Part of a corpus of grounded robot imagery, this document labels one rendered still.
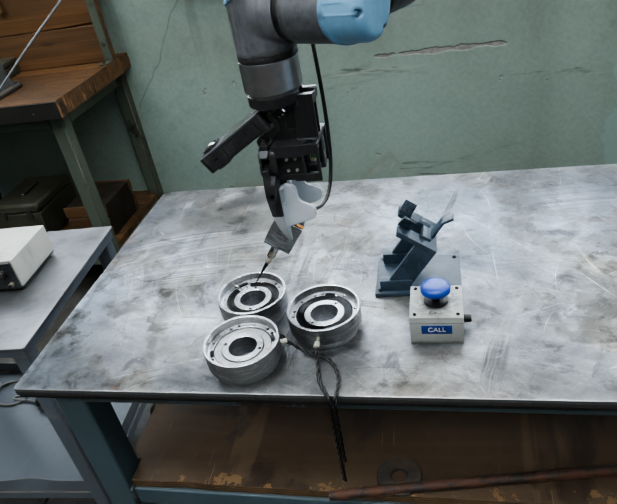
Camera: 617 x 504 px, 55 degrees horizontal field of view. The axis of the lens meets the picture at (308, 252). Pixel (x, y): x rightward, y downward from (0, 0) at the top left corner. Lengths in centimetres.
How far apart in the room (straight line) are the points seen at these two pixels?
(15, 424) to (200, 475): 91
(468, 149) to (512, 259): 152
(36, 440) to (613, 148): 219
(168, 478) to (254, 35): 72
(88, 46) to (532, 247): 194
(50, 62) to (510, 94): 177
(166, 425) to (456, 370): 59
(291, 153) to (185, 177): 198
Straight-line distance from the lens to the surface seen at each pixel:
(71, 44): 258
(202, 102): 256
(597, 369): 81
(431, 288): 80
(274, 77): 74
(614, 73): 246
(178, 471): 109
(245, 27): 73
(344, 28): 66
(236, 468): 106
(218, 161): 81
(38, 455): 176
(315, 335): 81
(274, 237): 87
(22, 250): 146
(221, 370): 80
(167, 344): 92
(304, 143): 77
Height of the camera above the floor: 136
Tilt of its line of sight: 32 degrees down
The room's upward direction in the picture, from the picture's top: 11 degrees counter-clockwise
